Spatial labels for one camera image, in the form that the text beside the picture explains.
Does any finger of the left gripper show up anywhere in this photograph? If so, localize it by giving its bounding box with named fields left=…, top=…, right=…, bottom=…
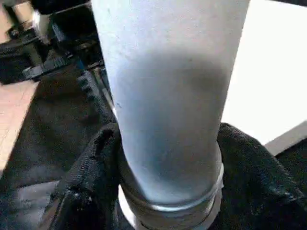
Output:
left=77, top=67, right=118, bottom=123

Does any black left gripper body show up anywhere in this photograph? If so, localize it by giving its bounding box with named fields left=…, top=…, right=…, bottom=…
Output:
left=0, top=0, right=104, bottom=84

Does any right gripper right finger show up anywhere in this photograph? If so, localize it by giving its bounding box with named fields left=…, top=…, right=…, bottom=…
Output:
left=206, top=123, right=307, bottom=230

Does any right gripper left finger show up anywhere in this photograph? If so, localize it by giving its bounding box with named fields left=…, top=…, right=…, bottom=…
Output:
left=38, top=123, right=123, bottom=230

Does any white plastic table leg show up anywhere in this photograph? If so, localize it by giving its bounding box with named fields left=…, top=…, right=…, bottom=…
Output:
left=90, top=0, right=251, bottom=230

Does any black work mat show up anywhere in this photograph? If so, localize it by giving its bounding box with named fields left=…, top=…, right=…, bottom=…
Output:
left=0, top=57, right=307, bottom=230

